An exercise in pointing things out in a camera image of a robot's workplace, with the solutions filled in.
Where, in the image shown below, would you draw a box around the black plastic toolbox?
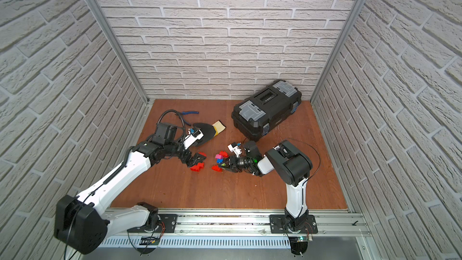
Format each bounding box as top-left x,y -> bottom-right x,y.
231,79 -> 302,142

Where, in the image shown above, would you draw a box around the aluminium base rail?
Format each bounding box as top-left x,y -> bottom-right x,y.
98,209 -> 371,253

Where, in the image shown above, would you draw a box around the blue handled pliers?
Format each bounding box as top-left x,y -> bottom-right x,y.
178,111 -> 199,116

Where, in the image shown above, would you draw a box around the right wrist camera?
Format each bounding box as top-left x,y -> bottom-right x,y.
228,143 -> 243,157

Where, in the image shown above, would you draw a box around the black work glove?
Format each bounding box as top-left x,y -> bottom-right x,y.
192,120 -> 226,146

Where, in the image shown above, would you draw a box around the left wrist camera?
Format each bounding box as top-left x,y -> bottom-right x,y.
183,127 -> 205,149

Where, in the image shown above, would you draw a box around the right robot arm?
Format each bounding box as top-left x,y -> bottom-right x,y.
217,140 -> 318,235

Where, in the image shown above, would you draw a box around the red lego brick front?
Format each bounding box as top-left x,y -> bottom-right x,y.
212,166 -> 223,172

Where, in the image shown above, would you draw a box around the small red lego brick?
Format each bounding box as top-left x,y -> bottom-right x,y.
190,162 -> 205,172

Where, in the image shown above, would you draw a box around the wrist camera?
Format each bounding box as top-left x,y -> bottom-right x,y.
183,127 -> 205,149
228,143 -> 243,157

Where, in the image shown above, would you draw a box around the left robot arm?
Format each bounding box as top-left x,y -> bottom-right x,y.
54,120 -> 218,255

